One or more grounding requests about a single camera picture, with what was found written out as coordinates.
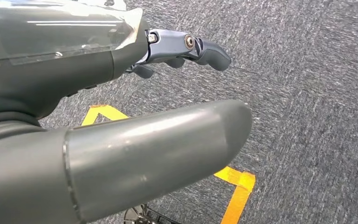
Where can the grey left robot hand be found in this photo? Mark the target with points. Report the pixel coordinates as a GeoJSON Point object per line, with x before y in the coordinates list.
{"type": "Point", "coordinates": [58, 61]}

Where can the black robot foot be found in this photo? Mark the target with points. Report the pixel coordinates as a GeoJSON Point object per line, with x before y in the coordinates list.
{"type": "Point", "coordinates": [142, 216]}

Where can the yellow tape floor square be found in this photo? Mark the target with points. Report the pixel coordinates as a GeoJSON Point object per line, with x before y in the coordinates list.
{"type": "Point", "coordinates": [237, 198]}

